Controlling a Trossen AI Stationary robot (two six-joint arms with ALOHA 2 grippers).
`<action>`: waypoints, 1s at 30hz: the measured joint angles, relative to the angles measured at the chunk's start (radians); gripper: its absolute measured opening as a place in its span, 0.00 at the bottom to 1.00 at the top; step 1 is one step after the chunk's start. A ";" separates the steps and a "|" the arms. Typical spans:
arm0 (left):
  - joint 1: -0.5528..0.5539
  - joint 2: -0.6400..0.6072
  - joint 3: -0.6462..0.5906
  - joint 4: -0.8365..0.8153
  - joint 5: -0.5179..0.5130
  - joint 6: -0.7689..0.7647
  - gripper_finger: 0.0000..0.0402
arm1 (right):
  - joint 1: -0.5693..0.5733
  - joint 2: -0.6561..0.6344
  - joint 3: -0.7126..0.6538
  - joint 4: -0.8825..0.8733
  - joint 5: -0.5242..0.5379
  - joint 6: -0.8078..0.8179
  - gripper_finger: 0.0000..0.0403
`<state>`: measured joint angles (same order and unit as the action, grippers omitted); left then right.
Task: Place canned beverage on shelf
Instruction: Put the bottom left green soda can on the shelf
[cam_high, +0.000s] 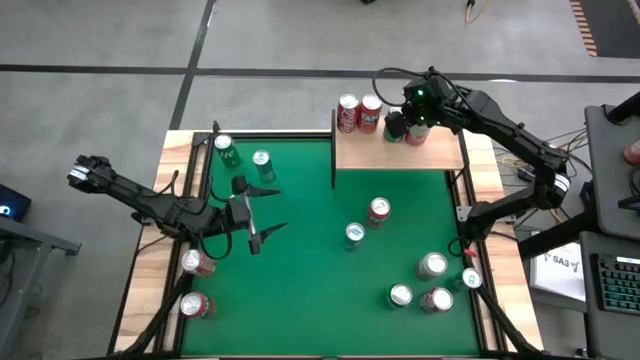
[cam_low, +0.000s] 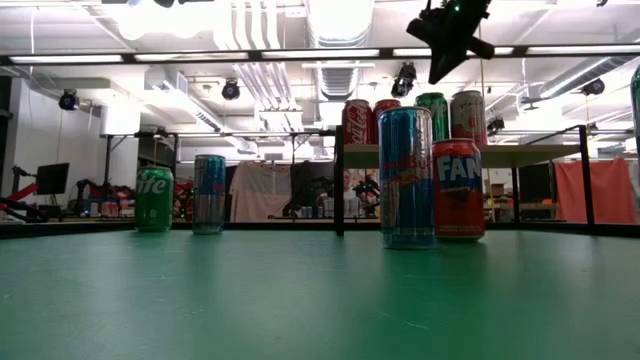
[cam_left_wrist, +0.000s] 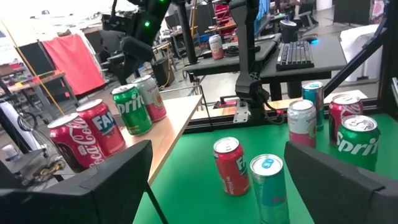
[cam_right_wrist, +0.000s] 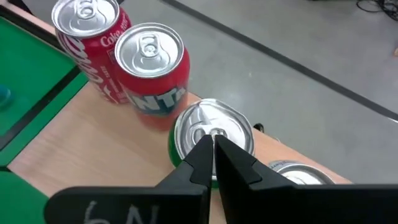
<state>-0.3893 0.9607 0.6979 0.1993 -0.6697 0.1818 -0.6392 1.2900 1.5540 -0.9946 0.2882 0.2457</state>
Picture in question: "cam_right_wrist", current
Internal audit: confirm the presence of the black floor cable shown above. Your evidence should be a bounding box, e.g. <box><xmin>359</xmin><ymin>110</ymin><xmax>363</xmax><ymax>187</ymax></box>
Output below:
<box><xmin>356</xmin><ymin>0</ymin><xmax>398</xmax><ymax>22</ymax></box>

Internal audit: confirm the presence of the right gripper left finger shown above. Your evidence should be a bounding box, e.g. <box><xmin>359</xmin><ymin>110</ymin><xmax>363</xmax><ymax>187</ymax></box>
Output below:
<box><xmin>44</xmin><ymin>133</ymin><xmax>215</xmax><ymax>224</ymax></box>

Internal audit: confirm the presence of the green Sprite can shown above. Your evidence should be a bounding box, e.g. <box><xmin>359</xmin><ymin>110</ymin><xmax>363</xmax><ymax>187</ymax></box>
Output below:
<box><xmin>167</xmin><ymin>98</ymin><xmax>256</xmax><ymax>189</ymax></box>

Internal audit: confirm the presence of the black metal table frame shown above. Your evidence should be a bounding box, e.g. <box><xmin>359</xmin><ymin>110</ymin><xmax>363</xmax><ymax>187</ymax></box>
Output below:
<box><xmin>0</xmin><ymin>2</ymin><xmax>65</xmax><ymax>52</ymax></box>

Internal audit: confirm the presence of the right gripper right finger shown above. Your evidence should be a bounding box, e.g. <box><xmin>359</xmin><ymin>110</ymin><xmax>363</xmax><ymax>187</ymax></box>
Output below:
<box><xmin>214</xmin><ymin>134</ymin><xmax>398</xmax><ymax>224</ymax></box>

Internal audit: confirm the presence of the wooden shelf with black frame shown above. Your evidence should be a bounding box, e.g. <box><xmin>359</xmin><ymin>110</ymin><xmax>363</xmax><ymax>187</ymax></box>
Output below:
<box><xmin>0</xmin><ymin>65</ymin><xmax>354</xmax><ymax>224</ymax></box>

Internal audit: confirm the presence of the red Fanta can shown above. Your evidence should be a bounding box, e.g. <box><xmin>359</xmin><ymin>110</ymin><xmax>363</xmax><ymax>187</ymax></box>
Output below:
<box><xmin>114</xmin><ymin>22</ymin><xmax>191</xmax><ymax>131</ymax></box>

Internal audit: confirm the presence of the green table mat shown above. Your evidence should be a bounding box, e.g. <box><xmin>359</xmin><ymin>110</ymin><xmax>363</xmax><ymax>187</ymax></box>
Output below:
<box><xmin>0</xmin><ymin>17</ymin><xmax>90</xmax><ymax>224</ymax></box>

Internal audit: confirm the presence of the red Coca-Cola can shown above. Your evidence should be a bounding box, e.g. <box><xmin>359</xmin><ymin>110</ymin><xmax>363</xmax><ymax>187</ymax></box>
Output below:
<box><xmin>51</xmin><ymin>0</ymin><xmax>133</xmax><ymax>105</ymax></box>

